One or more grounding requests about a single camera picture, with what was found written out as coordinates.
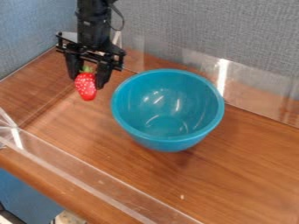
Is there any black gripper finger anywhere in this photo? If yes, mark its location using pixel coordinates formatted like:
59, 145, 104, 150
96, 61, 114, 89
64, 52, 84, 80

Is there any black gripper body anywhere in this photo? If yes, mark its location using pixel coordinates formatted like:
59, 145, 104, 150
56, 31, 127, 71

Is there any red toy strawberry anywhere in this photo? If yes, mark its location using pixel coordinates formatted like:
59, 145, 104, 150
75, 66, 98, 101

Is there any blue plastic bowl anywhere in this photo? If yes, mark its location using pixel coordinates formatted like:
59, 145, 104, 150
111, 69, 226, 152

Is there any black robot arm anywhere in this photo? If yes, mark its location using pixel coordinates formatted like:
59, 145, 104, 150
56, 0, 127, 89

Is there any clear acrylic back barrier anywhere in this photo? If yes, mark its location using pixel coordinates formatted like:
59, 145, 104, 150
122, 32, 299, 129

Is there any clear acrylic barrier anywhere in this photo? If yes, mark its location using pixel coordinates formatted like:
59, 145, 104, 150
0, 108, 203, 224
122, 32, 299, 129

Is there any clear acrylic front barrier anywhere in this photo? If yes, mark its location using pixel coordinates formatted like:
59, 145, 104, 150
0, 108, 203, 224

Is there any clear acrylic corner bracket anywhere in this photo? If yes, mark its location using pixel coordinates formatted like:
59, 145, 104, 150
112, 31, 122, 53

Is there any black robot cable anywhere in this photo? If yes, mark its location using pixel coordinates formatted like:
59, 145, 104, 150
108, 1, 127, 32

